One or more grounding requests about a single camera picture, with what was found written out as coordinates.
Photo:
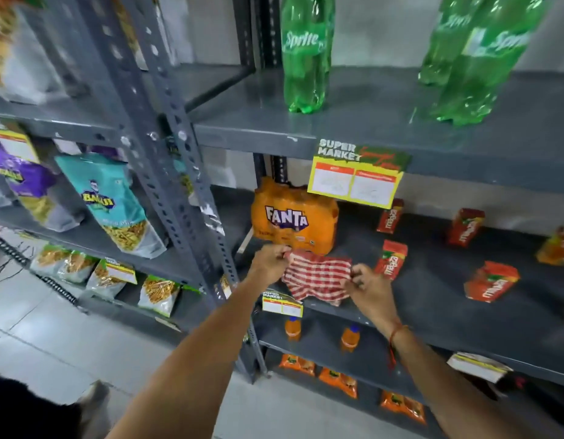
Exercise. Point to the person's right hand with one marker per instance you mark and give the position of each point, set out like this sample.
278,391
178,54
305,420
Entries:
373,297

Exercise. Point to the person's left hand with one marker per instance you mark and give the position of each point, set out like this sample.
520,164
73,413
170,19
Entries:
266,267

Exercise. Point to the person's left fingers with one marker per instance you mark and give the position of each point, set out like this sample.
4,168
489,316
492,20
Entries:
279,253

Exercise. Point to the person's right fingers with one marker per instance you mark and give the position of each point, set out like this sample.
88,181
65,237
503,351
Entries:
358,275

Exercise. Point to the red white checked cloth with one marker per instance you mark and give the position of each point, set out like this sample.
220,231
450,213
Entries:
316,278

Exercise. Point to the person's right forearm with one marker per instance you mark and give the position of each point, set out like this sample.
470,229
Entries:
451,388

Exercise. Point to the person's left forearm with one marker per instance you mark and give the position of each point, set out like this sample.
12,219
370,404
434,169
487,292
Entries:
195,365

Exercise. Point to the red juice carton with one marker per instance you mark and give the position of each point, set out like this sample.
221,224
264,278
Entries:
466,227
491,282
390,217
391,260

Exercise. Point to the orange soda bottle pack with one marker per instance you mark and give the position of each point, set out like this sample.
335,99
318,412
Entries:
293,217

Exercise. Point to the small yellow shelf label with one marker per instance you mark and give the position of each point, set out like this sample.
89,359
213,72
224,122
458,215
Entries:
121,271
282,305
16,141
478,365

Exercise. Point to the small orange drink bottle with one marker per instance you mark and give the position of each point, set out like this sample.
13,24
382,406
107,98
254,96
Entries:
293,329
350,339

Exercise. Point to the large yellow green shelf label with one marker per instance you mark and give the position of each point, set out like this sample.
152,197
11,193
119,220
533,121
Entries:
355,178

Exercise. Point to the orange snack packet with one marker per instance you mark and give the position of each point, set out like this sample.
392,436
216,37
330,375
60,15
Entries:
298,364
339,383
403,406

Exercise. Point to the teal snack bag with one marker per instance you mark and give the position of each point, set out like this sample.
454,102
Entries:
183,178
110,201

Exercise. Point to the green white snack packet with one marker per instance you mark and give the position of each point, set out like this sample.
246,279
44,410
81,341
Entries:
159,294
48,260
78,267
101,283

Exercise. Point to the grey metal shelving rack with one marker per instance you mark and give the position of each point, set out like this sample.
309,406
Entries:
135,132
446,123

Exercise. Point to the green soda bottle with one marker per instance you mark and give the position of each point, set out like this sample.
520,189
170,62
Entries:
446,36
307,50
490,63

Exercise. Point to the purple snack bag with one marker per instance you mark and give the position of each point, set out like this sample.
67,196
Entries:
30,187

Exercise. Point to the person's black clothing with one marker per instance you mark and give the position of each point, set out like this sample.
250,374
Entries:
30,411

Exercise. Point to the large white snack bag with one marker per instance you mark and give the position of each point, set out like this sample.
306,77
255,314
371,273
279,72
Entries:
21,54

